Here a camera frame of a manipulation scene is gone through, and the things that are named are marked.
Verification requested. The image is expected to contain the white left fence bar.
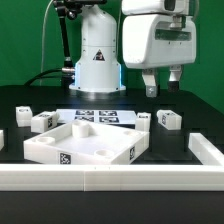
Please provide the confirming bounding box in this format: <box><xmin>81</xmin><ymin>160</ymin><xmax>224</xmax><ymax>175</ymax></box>
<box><xmin>0</xmin><ymin>130</ymin><xmax>4</xmax><ymax>151</ymax></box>

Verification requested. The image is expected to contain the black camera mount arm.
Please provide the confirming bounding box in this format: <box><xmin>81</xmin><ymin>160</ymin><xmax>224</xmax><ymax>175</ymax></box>
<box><xmin>53</xmin><ymin>0</ymin><xmax>107</xmax><ymax>88</ymax></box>

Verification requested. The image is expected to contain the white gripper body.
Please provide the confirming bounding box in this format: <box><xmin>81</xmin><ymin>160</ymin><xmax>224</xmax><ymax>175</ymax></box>
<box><xmin>122</xmin><ymin>14</ymin><xmax>196</xmax><ymax>69</ymax></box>

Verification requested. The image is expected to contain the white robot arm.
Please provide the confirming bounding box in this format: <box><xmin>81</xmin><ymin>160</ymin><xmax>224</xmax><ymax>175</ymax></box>
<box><xmin>69</xmin><ymin>0</ymin><xmax>196</xmax><ymax>99</ymax></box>

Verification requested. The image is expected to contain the white sheet with tags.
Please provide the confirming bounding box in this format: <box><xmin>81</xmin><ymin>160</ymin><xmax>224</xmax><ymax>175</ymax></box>
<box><xmin>56</xmin><ymin>109</ymin><xmax>136</xmax><ymax>125</ymax></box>

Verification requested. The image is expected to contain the grey cable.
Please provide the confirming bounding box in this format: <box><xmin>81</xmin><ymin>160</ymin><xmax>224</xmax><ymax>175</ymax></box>
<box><xmin>39</xmin><ymin>0</ymin><xmax>55</xmax><ymax>86</ymax></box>

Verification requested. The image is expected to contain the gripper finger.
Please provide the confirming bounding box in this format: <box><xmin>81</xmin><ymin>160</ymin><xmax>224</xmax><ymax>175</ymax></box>
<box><xmin>168</xmin><ymin>65</ymin><xmax>183</xmax><ymax>92</ymax></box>
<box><xmin>142</xmin><ymin>69</ymin><xmax>158</xmax><ymax>98</ymax></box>

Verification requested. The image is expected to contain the white front fence bar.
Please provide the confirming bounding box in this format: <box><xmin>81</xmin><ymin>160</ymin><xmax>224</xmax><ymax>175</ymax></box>
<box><xmin>0</xmin><ymin>164</ymin><xmax>224</xmax><ymax>192</ymax></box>

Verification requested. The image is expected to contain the black cable bundle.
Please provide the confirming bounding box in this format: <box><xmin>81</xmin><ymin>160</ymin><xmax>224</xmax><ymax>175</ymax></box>
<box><xmin>23</xmin><ymin>67</ymin><xmax>75</xmax><ymax>87</ymax></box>

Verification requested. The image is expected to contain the white square tabletop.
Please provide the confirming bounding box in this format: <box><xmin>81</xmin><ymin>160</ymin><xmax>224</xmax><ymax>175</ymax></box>
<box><xmin>24</xmin><ymin>120</ymin><xmax>149</xmax><ymax>165</ymax></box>

